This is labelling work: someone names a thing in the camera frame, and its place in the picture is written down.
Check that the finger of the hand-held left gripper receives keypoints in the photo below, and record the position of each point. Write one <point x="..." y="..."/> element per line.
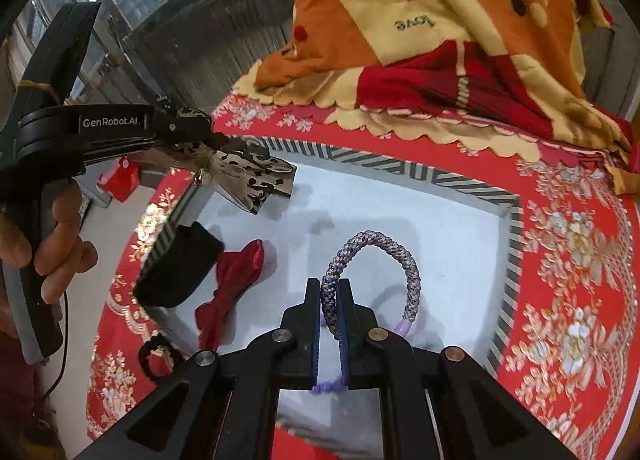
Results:
<point x="172" y="128"/>
<point x="315" y="335"/>

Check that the red floral tablecloth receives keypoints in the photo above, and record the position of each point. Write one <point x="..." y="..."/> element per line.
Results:
<point x="575" y="290"/>

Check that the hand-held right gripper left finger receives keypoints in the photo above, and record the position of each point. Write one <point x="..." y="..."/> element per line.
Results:
<point x="315" y="335"/>

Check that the red bag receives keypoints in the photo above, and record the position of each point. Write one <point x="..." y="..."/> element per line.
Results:
<point x="120" y="182"/>

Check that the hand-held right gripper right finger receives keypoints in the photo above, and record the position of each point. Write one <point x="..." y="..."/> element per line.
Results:
<point x="345" y="340"/>

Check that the leopard print bow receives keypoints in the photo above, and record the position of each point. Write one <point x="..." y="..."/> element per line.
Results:
<point x="250" y="174"/>

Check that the person's left hand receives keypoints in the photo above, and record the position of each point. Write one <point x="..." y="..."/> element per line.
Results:
<point x="65" y="240"/>

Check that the striped shallow box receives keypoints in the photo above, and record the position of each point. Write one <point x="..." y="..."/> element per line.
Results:
<point x="450" y="240"/>

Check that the red satin bow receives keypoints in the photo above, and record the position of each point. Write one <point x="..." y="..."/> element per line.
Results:
<point x="235" y="275"/>

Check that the black scrunchie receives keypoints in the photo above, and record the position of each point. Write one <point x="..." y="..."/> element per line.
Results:
<point x="145" y="360"/>

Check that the orange and red blanket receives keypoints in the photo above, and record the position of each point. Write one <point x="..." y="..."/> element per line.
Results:
<point x="400" y="39"/>

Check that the black fabric pouch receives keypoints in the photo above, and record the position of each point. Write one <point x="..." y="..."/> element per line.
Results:
<point x="175" y="265"/>

